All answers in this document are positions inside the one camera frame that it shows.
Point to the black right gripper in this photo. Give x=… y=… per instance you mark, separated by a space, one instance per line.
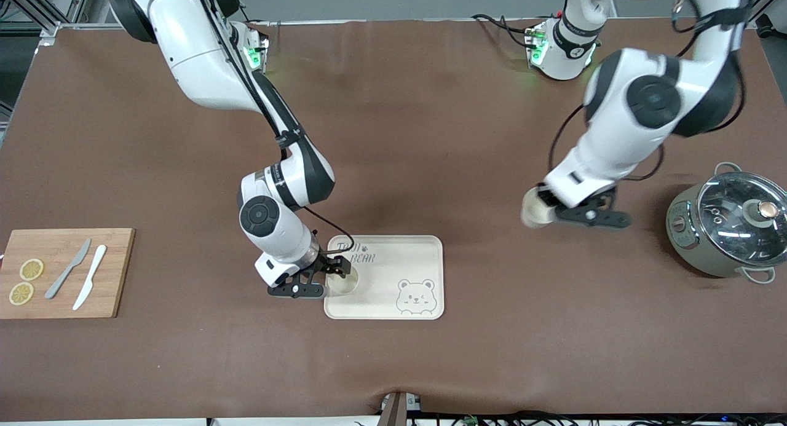
x=326 y=265

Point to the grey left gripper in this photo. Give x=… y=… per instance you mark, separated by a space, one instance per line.
x=605 y=197

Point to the white IKEA cup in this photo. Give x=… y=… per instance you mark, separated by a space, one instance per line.
x=345 y=284
x=535 y=212

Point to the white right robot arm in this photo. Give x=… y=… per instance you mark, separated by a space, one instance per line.
x=203 y=57

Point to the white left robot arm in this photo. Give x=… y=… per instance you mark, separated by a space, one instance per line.
x=615 y=131

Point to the cream bear print tray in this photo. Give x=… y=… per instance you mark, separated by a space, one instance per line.
x=393 y=272

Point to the brown table cover mat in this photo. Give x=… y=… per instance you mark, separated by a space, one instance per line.
x=430 y=137

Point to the grey-green electric pot body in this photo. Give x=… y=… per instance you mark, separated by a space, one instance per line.
x=695 y=254

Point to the glass pot lid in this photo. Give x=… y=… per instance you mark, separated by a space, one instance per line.
x=731 y=229

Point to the bamboo cutting board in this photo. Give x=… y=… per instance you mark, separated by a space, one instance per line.
x=117 y=272

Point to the white plastic knife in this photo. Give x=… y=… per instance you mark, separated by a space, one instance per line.
x=91 y=275

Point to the grey plastic knife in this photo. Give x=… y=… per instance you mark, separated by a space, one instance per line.
x=66 y=271

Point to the lemon slice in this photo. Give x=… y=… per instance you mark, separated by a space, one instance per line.
x=21 y=294
x=31 y=269

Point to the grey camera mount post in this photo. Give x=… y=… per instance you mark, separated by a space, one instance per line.
x=393 y=410

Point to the aluminium frame profile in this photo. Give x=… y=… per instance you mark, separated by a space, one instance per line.
x=52 y=27
x=768 y=8

